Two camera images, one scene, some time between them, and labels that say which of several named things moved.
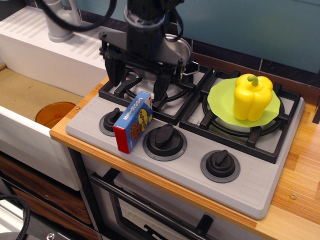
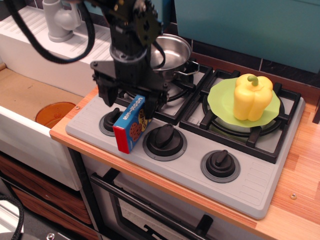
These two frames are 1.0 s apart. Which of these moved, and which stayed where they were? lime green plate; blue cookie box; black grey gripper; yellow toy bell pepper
Moved: black grey gripper
Stayed: lime green plate; yellow toy bell pepper; blue cookie box
